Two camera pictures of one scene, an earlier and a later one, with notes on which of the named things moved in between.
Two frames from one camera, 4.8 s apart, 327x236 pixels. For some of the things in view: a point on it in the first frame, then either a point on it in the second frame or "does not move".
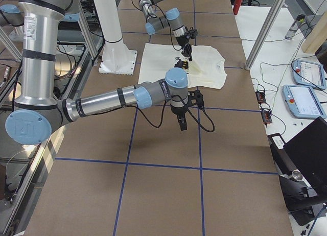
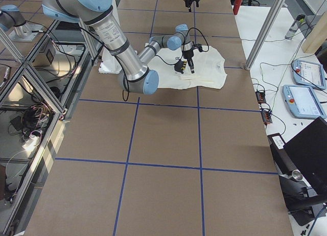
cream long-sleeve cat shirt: x=205 y=69 does not move
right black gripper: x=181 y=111 to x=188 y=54
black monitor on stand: x=308 y=150 does not move
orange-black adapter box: x=260 y=96 does not move
